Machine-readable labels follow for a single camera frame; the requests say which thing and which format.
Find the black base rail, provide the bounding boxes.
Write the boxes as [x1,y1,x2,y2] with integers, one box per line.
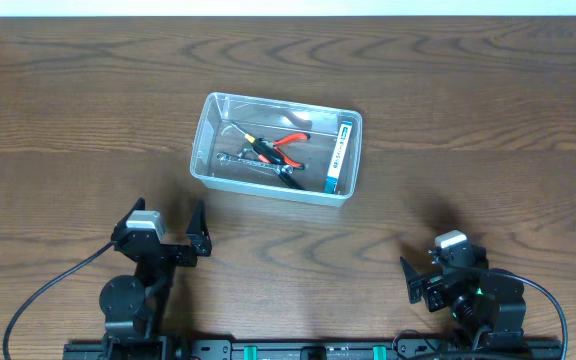
[62,337,561,360]

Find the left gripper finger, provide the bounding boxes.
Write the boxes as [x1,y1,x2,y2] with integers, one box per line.
[186,201,212,257]
[126,197,145,219]

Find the black yellow screwdriver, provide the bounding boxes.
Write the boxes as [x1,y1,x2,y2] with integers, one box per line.
[231,122,287,165]

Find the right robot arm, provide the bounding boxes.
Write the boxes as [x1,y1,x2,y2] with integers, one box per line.
[400,242,526,350]

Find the silver wrench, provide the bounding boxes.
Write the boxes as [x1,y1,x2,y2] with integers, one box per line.
[216,152,294,175]

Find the blue white cardboard box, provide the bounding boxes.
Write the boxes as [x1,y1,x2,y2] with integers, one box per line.
[324,121,352,194]

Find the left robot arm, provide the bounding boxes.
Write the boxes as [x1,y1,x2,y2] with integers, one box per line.
[99,198,212,359]

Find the clear plastic container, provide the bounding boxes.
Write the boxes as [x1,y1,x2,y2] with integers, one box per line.
[190,92,363,207]

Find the small hammer black orange handle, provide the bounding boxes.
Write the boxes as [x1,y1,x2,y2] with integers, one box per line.
[238,145,303,190]

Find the orange handled pliers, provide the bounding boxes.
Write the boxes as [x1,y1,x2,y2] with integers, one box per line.
[261,132,310,170]

